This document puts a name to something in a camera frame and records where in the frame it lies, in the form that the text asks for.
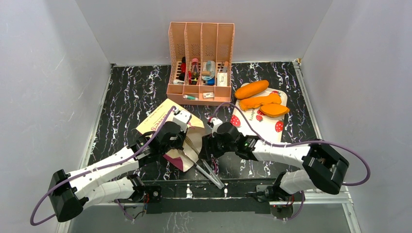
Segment small white card box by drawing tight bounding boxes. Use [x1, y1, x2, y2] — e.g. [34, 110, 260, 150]
[203, 92, 214, 99]

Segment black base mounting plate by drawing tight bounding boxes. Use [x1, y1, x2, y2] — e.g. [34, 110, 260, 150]
[113, 179, 294, 216]

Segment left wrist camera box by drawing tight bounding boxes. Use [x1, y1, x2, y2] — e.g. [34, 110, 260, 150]
[172, 109, 192, 133]

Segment fake orange bread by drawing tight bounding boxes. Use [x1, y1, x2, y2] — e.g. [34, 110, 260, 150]
[239, 93, 281, 111]

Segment paper cake bag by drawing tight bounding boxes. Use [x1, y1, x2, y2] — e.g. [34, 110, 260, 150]
[136, 98, 206, 173]

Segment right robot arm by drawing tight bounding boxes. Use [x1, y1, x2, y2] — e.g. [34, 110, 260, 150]
[199, 122, 349, 201]

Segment pink capped tube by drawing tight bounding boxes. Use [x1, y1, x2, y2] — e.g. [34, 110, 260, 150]
[189, 58, 200, 85]

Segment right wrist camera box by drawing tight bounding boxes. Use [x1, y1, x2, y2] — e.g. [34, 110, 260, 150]
[207, 117, 223, 131]

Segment strawberry print tray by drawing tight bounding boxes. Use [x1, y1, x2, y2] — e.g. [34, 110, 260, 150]
[230, 87, 287, 143]

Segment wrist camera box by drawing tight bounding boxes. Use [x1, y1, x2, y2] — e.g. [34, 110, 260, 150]
[172, 109, 192, 133]
[207, 117, 223, 131]

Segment aluminium frame rail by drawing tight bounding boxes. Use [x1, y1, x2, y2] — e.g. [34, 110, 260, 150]
[58, 182, 361, 233]

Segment smooth orange bread loaf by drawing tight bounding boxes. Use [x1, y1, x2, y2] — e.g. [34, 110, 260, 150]
[235, 80, 269, 100]

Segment orange bread slice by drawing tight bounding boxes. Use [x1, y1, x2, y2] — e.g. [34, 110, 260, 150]
[260, 103, 290, 118]

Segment blue tape dispenser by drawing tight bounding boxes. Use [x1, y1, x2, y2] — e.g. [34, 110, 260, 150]
[201, 60, 216, 86]

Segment white label box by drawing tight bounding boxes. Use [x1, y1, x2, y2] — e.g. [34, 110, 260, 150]
[217, 72, 228, 86]

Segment green marker pen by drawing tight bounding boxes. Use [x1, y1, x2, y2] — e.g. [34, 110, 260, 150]
[183, 94, 199, 100]

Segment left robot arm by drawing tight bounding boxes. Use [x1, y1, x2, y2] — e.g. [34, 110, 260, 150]
[48, 120, 188, 222]

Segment metal tongs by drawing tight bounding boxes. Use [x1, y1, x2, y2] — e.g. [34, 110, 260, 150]
[178, 137, 224, 189]

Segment orange plastic file organizer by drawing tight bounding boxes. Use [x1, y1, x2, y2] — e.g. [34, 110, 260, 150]
[167, 22, 235, 106]

